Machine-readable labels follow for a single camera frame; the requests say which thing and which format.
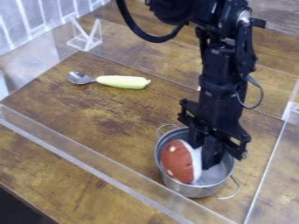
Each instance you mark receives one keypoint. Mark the black wall strip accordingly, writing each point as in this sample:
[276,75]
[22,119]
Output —
[259,22]

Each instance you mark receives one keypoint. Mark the clear acrylic triangle stand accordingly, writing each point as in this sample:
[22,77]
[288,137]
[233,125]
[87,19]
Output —
[84,41]

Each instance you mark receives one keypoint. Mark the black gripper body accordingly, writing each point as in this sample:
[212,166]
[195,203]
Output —
[215,115]

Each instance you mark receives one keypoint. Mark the red and white plush mushroom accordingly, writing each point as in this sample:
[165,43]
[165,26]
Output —
[181,161]

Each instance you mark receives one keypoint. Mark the silver pot with handles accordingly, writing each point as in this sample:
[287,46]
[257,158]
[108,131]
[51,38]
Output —
[212,178]

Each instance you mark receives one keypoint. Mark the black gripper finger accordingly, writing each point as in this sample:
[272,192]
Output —
[195,138]
[212,152]

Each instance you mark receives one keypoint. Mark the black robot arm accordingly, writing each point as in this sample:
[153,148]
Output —
[224,31]

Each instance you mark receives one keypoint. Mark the spoon with yellow handle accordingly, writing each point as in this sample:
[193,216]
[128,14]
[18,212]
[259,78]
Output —
[116,81]

